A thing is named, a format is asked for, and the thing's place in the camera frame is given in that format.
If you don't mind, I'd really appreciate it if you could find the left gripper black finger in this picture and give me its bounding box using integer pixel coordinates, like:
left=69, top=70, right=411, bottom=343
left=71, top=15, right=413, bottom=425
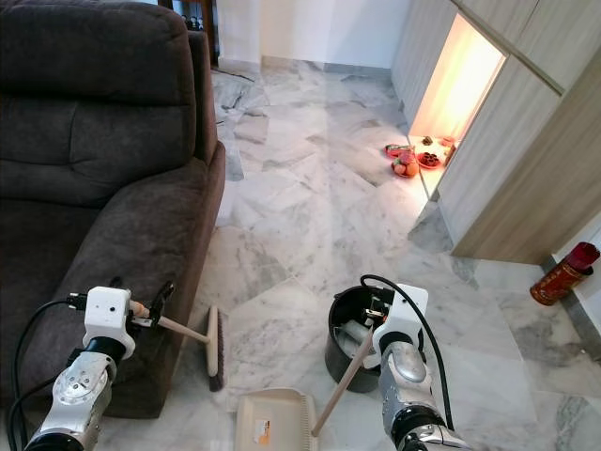
left=148, top=281, right=177, bottom=326

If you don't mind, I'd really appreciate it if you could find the wooden handled broom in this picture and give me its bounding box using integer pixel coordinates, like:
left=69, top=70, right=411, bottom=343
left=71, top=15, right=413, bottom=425
left=131, top=303, right=227, bottom=393

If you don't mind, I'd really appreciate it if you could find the beige dustpan with wooden handle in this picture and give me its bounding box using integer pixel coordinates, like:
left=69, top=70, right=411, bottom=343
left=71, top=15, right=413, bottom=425
left=234, top=324, right=382, bottom=451

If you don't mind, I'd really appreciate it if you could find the white plastic bag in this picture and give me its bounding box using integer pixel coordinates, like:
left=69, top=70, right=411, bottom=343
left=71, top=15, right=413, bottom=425
left=338, top=318, right=378, bottom=363

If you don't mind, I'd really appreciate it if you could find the black plastic bucket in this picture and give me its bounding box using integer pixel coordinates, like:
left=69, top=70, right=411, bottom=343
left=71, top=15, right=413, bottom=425
left=324, top=284, right=397, bottom=394

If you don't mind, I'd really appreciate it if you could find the dark grey fabric sofa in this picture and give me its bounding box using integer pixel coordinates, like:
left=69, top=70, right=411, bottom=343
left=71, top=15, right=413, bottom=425
left=0, top=0, right=227, bottom=420

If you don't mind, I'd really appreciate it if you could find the orange fruit pile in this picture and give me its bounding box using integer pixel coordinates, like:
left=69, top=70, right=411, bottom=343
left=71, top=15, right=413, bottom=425
left=391, top=156, right=420, bottom=179

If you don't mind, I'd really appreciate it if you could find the red cylindrical canister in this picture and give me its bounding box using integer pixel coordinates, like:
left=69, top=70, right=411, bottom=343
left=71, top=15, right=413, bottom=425
left=529, top=241, right=601, bottom=307

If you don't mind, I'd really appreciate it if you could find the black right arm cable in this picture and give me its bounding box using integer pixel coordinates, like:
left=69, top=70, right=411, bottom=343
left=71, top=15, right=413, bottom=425
left=360, top=274, right=455, bottom=433

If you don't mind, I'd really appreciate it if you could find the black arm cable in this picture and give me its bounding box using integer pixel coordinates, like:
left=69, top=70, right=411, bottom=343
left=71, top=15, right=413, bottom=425
left=9, top=295, right=90, bottom=451
left=360, top=274, right=455, bottom=433

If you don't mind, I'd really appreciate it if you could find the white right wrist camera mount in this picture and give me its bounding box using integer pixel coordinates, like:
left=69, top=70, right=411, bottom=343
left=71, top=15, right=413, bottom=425
left=372, top=284, right=430, bottom=350

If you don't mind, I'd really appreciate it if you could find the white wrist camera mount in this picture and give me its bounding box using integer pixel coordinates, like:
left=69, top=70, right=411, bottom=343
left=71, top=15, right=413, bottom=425
left=84, top=286, right=134, bottom=344
left=372, top=284, right=430, bottom=350

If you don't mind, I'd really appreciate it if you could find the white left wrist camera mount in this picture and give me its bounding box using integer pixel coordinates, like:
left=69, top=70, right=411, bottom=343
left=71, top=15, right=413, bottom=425
left=84, top=286, right=134, bottom=344

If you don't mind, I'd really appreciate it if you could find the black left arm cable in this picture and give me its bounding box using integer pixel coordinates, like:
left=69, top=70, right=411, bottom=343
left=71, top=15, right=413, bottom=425
left=9, top=295, right=90, bottom=451

